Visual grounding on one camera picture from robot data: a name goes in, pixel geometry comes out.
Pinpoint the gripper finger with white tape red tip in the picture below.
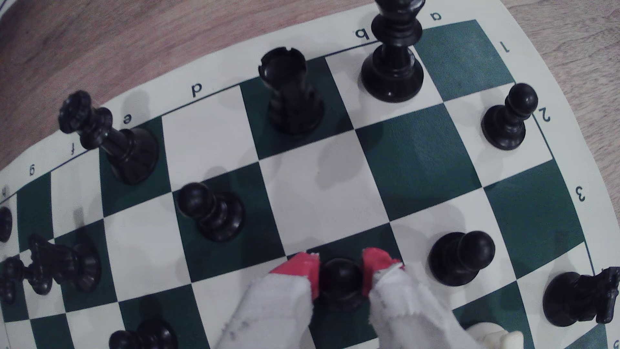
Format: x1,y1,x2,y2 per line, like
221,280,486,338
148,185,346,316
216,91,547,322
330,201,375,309
215,251,321,349
362,248,481,349

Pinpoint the black chess pawn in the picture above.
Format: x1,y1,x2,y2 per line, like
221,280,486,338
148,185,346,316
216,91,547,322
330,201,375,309
428,231,496,287
108,318,179,349
481,83,539,151
177,182,245,243
0,257,26,305
317,258,366,312

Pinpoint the white chess knight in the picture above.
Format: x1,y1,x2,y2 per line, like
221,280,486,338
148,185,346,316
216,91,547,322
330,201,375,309
466,322,525,349

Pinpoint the black chess knight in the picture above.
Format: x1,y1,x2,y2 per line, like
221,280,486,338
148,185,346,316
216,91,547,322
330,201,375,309
542,267,620,327
26,233,102,296

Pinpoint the black chess rook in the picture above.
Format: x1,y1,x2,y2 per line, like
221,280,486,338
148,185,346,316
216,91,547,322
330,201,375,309
0,206,13,243
258,47,325,135

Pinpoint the black chess queen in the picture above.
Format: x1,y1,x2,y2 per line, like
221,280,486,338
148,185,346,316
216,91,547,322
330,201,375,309
58,90,160,185

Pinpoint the green white chessboard mat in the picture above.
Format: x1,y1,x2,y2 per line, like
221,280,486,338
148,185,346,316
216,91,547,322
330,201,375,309
0,0,620,349

